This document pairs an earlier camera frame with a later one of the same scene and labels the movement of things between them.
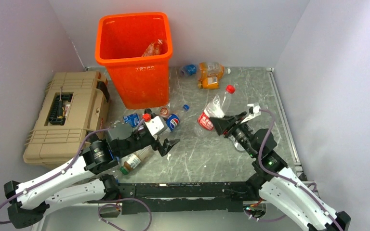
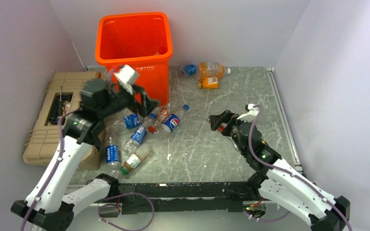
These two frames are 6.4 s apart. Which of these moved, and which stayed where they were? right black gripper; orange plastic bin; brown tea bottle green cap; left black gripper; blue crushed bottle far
Moved: left black gripper
Stayed: orange plastic bin; blue crushed bottle far; right black gripper; brown tea bottle green cap
